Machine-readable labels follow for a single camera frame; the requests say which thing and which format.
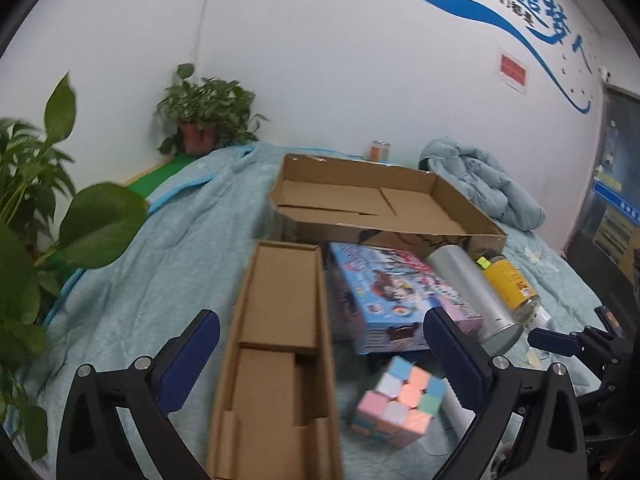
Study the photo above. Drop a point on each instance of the yellow label jar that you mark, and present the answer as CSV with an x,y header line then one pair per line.
x,y
510,285

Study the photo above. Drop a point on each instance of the pastel puzzle cube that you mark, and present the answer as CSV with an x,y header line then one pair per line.
x,y
400,400

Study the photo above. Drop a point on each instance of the green mat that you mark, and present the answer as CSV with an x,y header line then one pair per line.
x,y
155,180

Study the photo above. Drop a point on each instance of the potted plant in red pot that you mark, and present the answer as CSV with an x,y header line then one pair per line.
x,y
200,105

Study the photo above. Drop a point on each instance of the narrow long cardboard box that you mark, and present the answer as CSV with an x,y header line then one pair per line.
x,y
280,300

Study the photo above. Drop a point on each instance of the glass cup with orange label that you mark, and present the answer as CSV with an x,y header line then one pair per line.
x,y
377,151

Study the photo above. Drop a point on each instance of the small green cube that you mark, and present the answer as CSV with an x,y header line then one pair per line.
x,y
482,262

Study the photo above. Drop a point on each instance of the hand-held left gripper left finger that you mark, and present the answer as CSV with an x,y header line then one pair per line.
x,y
192,360

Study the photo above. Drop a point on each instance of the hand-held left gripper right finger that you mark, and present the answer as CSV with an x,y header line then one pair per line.
x,y
455,365

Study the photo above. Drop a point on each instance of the colourful printed toy box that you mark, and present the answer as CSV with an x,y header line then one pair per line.
x,y
385,290

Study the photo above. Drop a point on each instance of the white tube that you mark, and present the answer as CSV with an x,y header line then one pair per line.
x,y
462,422

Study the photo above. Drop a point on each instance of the red wall sign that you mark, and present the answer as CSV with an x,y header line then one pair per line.
x,y
512,71

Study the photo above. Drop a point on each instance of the silver metal can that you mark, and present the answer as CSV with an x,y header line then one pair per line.
x,y
475,295

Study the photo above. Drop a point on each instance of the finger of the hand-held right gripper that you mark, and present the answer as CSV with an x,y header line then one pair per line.
x,y
550,341

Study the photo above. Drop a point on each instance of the light blue blanket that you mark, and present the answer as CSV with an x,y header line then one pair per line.
x,y
150,240

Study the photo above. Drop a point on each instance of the large shallow cardboard box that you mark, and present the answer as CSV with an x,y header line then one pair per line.
x,y
350,200

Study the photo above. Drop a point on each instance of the white security camera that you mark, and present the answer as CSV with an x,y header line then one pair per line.
x,y
605,74

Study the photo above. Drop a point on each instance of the glass door with posters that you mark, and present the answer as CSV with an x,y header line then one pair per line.
x,y
610,185

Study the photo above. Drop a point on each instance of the large leafy green plant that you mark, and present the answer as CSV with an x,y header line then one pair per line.
x,y
100,225

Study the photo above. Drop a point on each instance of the crumpled light blue duvet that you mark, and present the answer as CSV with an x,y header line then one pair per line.
x,y
475,180

